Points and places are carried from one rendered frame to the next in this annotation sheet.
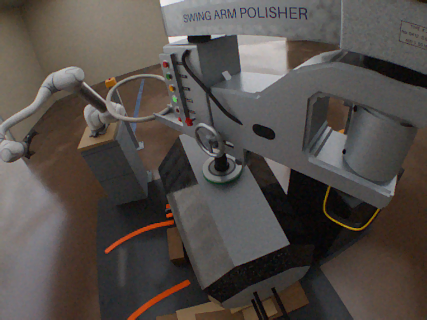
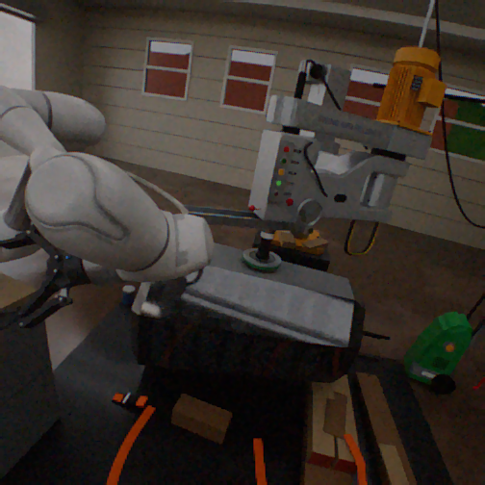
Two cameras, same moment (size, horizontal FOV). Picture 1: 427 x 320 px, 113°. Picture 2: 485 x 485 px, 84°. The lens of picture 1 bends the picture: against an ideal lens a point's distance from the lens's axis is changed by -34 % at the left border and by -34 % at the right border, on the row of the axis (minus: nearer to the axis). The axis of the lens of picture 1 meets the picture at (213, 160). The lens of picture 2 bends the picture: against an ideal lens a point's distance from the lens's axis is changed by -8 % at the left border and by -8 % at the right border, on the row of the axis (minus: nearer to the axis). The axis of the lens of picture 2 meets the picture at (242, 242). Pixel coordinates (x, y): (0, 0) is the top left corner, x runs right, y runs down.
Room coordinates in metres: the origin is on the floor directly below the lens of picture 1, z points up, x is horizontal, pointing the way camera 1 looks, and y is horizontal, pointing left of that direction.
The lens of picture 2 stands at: (0.53, 1.44, 1.54)
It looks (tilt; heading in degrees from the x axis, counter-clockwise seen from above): 22 degrees down; 287
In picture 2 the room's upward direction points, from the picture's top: 11 degrees clockwise
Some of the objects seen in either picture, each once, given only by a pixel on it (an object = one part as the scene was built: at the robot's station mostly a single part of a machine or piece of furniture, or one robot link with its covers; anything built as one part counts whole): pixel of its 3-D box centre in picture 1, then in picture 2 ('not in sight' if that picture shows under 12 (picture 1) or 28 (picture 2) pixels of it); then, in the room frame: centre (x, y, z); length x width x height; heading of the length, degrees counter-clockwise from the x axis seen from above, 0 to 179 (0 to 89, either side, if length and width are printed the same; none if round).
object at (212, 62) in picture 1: (223, 93); (293, 180); (0.79, -0.09, 1.33); 0.36 x 0.22 x 0.45; 40
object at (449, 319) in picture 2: not in sight; (448, 333); (-0.54, -0.75, 0.43); 0.35 x 0.35 x 0.87; 87
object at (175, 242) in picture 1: (176, 245); (201, 418); (0.87, 0.44, 0.07); 0.30 x 0.12 x 0.12; 4
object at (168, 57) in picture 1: (175, 86); (279, 171); (0.83, 0.09, 1.38); 0.08 x 0.03 x 0.28; 40
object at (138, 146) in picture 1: (123, 115); not in sight; (2.57, 1.06, 0.54); 0.20 x 0.20 x 1.09; 12
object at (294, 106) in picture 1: (295, 119); (342, 191); (0.54, -0.28, 1.31); 0.74 x 0.23 x 0.49; 40
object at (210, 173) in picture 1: (222, 167); (262, 257); (0.85, -0.04, 0.88); 0.21 x 0.21 x 0.01
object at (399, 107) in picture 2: not in sight; (409, 91); (0.33, -0.45, 1.90); 0.31 x 0.28 x 0.40; 130
